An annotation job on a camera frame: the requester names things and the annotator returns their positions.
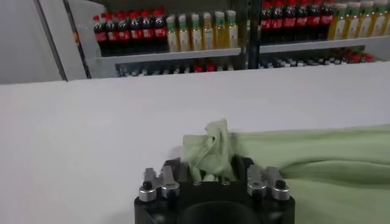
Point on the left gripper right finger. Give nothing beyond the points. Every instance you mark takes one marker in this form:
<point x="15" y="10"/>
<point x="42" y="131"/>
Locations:
<point x="262" y="182"/>

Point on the black vertical shelf post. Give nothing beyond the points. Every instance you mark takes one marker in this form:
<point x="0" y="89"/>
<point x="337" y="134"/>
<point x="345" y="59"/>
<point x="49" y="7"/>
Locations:
<point x="253" y="36"/>

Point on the light green t-shirt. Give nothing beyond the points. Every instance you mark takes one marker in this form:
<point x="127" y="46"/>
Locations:
<point x="320" y="158"/>

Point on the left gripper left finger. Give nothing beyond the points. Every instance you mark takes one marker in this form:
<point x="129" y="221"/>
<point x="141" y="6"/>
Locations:
<point x="167" y="185"/>

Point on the small red-cap cola bottle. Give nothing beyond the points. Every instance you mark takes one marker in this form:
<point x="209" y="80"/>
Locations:
<point x="198" y="68"/>
<point x="367" y="57"/>
<point x="210" y="67"/>
<point x="355" y="58"/>

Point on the white beverage display shelf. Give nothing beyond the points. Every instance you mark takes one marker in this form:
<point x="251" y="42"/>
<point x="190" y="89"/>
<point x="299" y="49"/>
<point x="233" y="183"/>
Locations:
<point x="170" y="55"/>
<point x="304" y="45"/>

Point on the yellow juice bottle green cap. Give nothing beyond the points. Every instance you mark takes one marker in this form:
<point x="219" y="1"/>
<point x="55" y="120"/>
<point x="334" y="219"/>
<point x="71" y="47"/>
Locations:
<point x="208" y="36"/>
<point x="184" y="38"/>
<point x="365" y="23"/>
<point x="172" y="39"/>
<point x="387" y="22"/>
<point x="231" y="33"/>
<point x="220" y="35"/>
<point x="377" y="22"/>
<point x="196" y="37"/>
<point x="352" y="24"/>
<point x="338" y="25"/>

